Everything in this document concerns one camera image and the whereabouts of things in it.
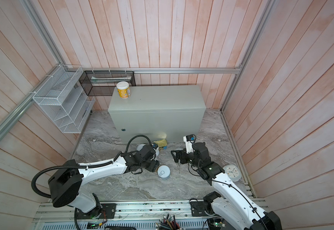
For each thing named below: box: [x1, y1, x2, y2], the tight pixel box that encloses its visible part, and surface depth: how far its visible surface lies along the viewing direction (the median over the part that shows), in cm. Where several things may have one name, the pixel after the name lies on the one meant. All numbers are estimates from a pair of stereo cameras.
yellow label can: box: [116, 80, 132, 99], surface depth 78 cm
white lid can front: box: [157, 164, 171, 181], surface depth 83 cm
